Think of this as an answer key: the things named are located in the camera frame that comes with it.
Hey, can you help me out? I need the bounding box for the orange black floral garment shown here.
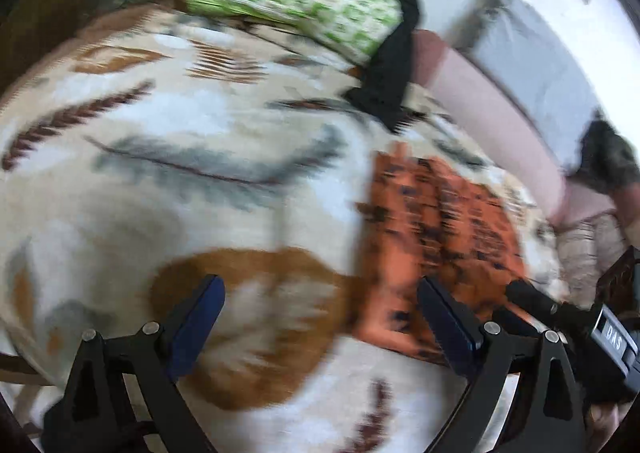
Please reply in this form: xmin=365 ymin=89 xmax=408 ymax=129
xmin=352 ymin=143 xmax=527 ymax=364

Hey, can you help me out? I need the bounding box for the person's right hand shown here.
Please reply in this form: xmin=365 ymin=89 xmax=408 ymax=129
xmin=586 ymin=402 xmax=631 ymax=453

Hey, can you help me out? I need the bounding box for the striped beige quilt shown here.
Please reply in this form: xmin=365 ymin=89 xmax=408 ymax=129
xmin=556 ymin=212 xmax=628 ymax=308

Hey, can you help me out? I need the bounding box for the dark fur cushion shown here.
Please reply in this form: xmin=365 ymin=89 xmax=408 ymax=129
xmin=570 ymin=118 xmax=639 ymax=195

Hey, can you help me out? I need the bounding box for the beige leaf-pattern fleece blanket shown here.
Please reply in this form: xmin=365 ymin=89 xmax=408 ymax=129
xmin=1 ymin=6 xmax=566 ymax=452

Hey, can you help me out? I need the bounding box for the pink bed headboard cushion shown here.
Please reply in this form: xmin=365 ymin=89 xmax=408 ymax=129
xmin=412 ymin=29 xmax=615 ymax=228

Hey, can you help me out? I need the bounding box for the black garment on pillow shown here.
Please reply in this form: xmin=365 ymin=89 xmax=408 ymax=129
xmin=343 ymin=0 xmax=421 ymax=133

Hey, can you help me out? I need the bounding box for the grey pillow by wall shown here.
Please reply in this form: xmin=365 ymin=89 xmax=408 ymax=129
xmin=454 ymin=0 xmax=600 ymax=174

